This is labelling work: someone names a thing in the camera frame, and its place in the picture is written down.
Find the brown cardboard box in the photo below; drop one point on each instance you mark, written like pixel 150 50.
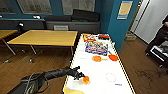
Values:
pixel 130 37

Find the small white wall plate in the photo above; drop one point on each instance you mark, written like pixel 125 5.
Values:
pixel 37 17

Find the light grey sofa cushion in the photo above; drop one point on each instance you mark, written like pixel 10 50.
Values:
pixel 61 28

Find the interior glass window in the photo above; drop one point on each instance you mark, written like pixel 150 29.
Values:
pixel 6 6
pixel 78 6
pixel 35 6

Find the orange snack bag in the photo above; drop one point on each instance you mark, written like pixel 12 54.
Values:
pixel 89 37

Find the small black round object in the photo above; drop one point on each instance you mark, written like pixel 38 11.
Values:
pixel 21 26

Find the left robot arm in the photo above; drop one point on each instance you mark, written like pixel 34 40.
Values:
pixel 36 81

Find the person in black shirt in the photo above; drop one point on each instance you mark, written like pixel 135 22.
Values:
pixel 163 31

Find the pale yellow wall plate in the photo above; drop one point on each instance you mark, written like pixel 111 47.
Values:
pixel 124 11

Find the yellow wooden table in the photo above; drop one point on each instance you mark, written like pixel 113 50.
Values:
pixel 6 34
pixel 46 37

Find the dark grey sofa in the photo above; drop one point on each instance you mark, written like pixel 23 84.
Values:
pixel 83 25

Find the yellow air hockey table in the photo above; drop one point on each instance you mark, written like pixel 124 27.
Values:
pixel 100 71

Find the red black paddle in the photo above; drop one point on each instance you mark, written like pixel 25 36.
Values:
pixel 103 37

